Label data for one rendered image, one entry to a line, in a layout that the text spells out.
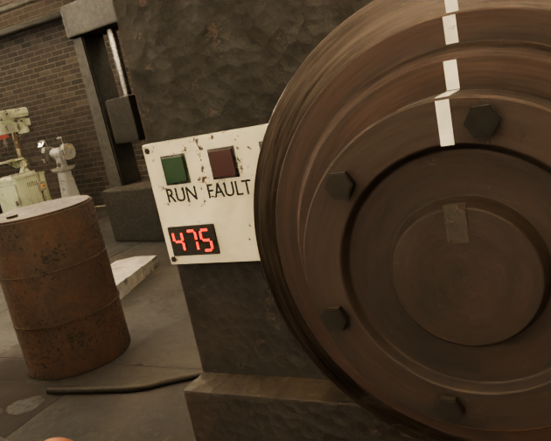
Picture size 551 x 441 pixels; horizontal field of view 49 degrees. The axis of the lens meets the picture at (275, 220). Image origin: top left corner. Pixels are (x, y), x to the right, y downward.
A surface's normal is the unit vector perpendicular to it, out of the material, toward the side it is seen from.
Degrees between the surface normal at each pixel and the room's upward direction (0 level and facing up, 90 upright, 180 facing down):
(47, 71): 90
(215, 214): 90
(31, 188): 90
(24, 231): 90
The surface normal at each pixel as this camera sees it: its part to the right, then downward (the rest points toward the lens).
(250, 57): -0.44, 0.29
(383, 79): -0.64, -0.64
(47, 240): 0.38, 0.14
